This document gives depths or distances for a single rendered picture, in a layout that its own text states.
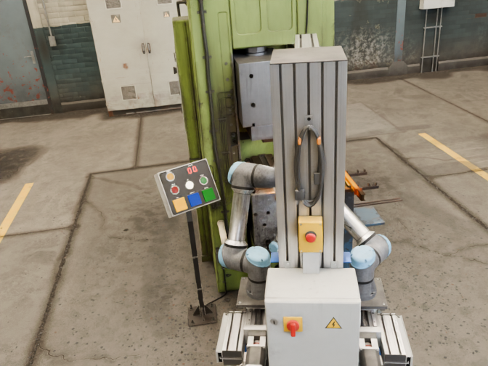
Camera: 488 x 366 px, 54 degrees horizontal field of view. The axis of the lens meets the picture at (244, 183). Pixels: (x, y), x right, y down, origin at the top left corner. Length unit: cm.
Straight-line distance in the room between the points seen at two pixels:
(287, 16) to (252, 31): 23
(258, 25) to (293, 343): 193
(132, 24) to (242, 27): 526
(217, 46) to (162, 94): 540
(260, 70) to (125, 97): 564
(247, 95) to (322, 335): 164
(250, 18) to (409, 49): 720
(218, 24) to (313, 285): 178
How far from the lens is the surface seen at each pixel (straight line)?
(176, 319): 365
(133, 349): 351
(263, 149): 364
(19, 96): 944
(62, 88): 922
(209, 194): 302
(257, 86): 299
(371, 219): 324
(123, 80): 838
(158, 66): 830
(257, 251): 236
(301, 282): 185
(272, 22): 309
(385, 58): 988
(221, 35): 305
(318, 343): 189
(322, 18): 317
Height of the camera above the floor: 236
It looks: 26 degrees down
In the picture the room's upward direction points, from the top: 5 degrees counter-clockwise
